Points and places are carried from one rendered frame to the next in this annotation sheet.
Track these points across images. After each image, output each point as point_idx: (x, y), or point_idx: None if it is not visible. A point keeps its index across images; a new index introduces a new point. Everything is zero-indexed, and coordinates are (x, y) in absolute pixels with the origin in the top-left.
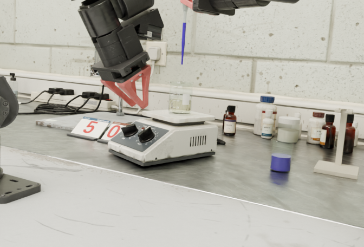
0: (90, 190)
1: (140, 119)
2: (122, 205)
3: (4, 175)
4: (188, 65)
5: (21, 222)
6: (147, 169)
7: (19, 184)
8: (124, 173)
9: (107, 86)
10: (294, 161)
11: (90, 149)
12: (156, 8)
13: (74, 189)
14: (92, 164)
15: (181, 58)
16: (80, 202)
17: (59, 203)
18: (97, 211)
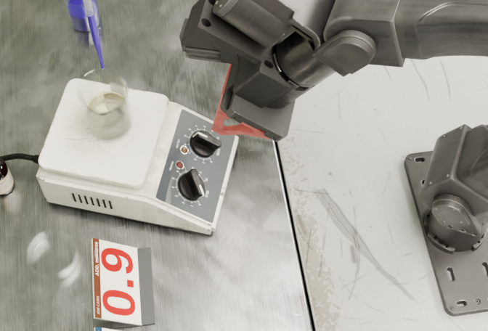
0: (358, 126)
1: (146, 193)
2: (361, 75)
3: (425, 210)
4: None
5: (462, 104)
6: (238, 136)
7: (425, 170)
8: (275, 146)
9: None
10: (12, 22)
11: (218, 276)
12: None
13: (370, 140)
14: (281, 203)
15: (102, 60)
16: (390, 107)
17: (409, 118)
18: (391, 80)
